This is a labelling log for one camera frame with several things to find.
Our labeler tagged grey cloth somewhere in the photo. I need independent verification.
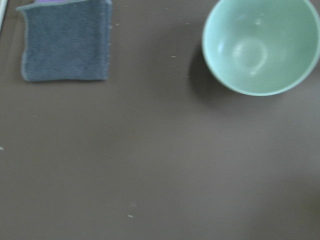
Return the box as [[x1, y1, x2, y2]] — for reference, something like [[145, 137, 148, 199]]
[[17, 0, 113, 82]]

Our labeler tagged green bowl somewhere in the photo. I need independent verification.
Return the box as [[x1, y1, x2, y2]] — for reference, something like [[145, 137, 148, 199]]
[[201, 0, 320, 96]]

